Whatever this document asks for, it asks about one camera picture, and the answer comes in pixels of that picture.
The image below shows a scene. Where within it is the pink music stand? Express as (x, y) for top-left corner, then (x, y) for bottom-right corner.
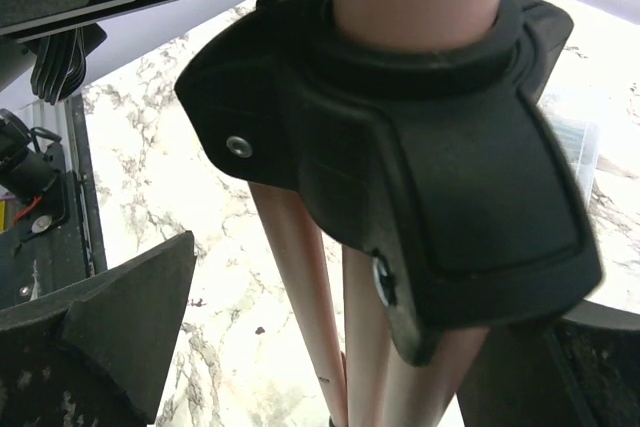
(175, 0), (602, 426)

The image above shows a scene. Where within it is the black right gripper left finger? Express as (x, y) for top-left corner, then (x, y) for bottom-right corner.
(1, 231), (196, 426)

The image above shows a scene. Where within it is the clear plastic organizer box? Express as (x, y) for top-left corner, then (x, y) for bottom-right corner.
(539, 93), (601, 204)

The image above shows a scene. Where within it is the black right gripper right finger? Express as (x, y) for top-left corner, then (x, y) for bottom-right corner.
(458, 301), (639, 427)

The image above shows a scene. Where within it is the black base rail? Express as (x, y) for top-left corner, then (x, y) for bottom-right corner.
(1, 95), (107, 308)

